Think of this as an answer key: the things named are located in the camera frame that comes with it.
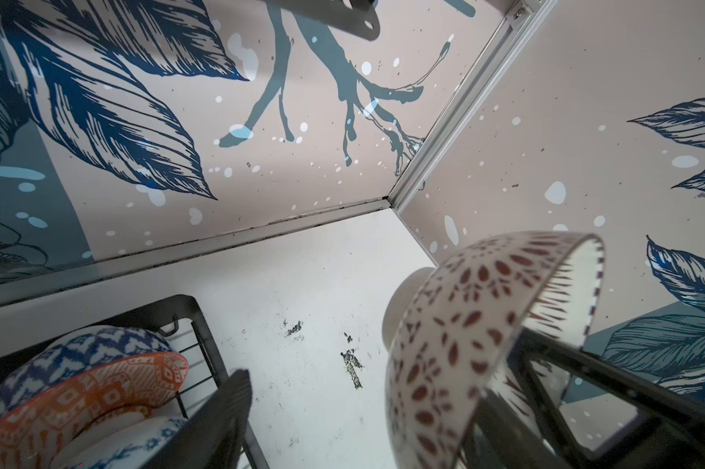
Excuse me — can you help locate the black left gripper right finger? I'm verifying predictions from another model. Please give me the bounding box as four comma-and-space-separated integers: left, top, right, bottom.
455, 391, 569, 469

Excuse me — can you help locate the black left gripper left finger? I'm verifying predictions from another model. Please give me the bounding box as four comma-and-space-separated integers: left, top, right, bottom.
144, 369, 253, 469

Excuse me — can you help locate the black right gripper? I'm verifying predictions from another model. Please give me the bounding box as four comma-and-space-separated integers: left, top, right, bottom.
508, 330, 705, 468

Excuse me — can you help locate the blue floral ceramic bowl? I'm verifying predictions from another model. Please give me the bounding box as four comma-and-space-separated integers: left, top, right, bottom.
50, 416, 187, 468

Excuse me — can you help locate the white red dotted bowl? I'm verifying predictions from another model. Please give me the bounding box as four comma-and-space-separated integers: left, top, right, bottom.
385, 232, 605, 468

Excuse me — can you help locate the orange patterned ceramic bowl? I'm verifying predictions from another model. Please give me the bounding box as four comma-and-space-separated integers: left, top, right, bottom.
0, 326, 189, 468

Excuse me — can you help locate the black two-tier dish rack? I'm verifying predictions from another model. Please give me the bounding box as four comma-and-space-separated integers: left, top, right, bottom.
0, 294, 271, 469

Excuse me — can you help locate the black wall-mounted wire basket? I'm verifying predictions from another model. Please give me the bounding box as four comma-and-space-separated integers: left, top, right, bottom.
266, 0, 381, 41

